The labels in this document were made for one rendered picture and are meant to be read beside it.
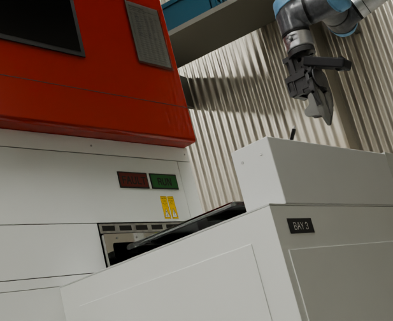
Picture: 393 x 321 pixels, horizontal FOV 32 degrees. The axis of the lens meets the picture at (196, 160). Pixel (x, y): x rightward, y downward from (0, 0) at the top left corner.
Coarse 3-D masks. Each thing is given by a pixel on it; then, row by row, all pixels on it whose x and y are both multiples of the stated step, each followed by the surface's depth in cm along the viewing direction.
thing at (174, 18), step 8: (176, 0) 402; (184, 0) 401; (192, 0) 398; (200, 0) 395; (208, 0) 392; (216, 0) 397; (224, 0) 410; (168, 8) 406; (176, 8) 403; (184, 8) 400; (192, 8) 397; (200, 8) 394; (208, 8) 391; (168, 16) 405; (176, 16) 402; (184, 16) 399; (192, 16) 396; (168, 24) 404; (176, 24) 401
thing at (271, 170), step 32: (256, 160) 138; (288, 160) 139; (320, 160) 150; (352, 160) 162; (384, 160) 177; (256, 192) 137; (288, 192) 135; (320, 192) 145; (352, 192) 156; (384, 192) 170
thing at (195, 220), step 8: (216, 208) 163; (224, 208) 161; (200, 216) 166; (208, 216) 164; (184, 224) 169; (160, 232) 173; (168, 232) 172; (144, 240) 177; (152, 240) 176; (128, 248) 180
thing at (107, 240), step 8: (144, 232) 191; (152, 232) 194; (104, 240) 179; (112, 240) 181; (120, 240) 184; (128, 240) 186; (136, 240) 188; (104, 248) 179; (112, 248) 180; (104, 256) 179; (112, 256) 179; (112, 264) 178
